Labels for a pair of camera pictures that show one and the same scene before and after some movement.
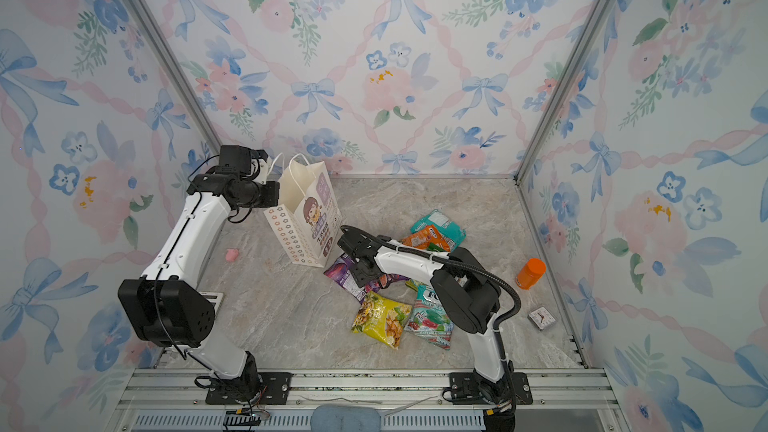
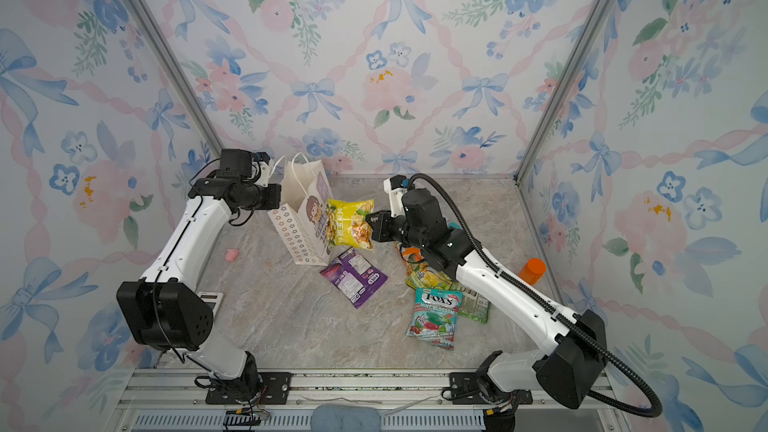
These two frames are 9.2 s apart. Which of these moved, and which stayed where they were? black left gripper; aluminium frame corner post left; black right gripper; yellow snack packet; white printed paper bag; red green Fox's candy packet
Moved: yellow snack packet; black right gripper
Stayed: red green Fox's candy packet; black left gripper; aluminium frame corner post left; white printed paper bag
